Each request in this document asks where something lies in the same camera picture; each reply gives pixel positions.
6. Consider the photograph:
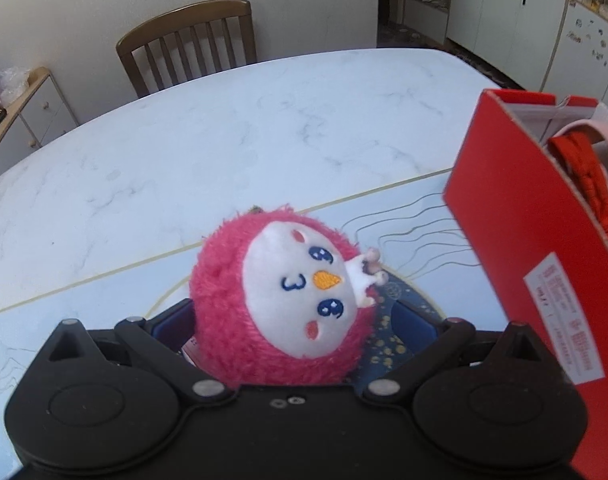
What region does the pink fleece garment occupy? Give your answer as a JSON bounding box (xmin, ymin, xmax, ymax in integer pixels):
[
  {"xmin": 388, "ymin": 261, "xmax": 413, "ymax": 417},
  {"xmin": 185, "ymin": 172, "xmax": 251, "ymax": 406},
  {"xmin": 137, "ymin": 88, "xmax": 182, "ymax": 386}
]
[{"xmin": 553, "ymin": 103, "xmax": 608, "ymax": 186}]

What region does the red knotted cloth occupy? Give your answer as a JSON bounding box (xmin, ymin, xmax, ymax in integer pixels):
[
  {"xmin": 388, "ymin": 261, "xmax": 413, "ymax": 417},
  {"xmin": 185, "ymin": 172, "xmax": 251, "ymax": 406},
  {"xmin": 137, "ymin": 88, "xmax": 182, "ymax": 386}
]
[{"xmin": 548, "ymin": 130, "xmax": 608, "ymax": 239}]

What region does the red white shoe box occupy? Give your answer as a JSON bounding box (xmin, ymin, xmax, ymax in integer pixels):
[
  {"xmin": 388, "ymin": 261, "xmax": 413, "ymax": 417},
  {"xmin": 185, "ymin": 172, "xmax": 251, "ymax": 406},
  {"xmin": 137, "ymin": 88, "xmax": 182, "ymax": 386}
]
[{"xmin": 444, "ymin": 90, "xmax": 608, "ymax": 479}]

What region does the white wall cabinet unit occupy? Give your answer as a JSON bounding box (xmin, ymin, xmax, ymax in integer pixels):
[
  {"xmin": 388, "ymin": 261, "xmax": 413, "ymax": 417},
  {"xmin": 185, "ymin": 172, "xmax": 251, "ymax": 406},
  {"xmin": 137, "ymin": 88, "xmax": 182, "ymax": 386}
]
[{"xmin": 403, "ymin": 0, "xmax": 608, "ymax": 105}]

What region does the pink plush round toy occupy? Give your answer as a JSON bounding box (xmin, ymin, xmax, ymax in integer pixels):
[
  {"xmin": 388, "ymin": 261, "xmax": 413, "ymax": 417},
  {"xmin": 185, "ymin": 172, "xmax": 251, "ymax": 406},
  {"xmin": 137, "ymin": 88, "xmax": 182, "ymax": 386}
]
[{"xmin": 183, "ymin": 207, "xmax": 389, "ymax": 387}]

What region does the white low sideboard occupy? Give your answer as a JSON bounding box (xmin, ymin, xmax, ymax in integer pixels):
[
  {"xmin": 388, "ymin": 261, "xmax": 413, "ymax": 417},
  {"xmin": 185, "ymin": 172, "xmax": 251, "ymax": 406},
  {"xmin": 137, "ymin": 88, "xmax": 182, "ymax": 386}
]
[{"xmin": 0, "ymin": 67, "xmax": 80, "ymax": 176}]

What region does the brown wooden chair far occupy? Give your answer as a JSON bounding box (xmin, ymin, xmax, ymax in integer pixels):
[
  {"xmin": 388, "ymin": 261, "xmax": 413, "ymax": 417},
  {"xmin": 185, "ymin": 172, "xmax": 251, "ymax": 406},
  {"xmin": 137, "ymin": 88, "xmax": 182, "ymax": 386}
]
[{"xmin": 115, "ymin": 0, "xmax": 258, "ymax": 98}]

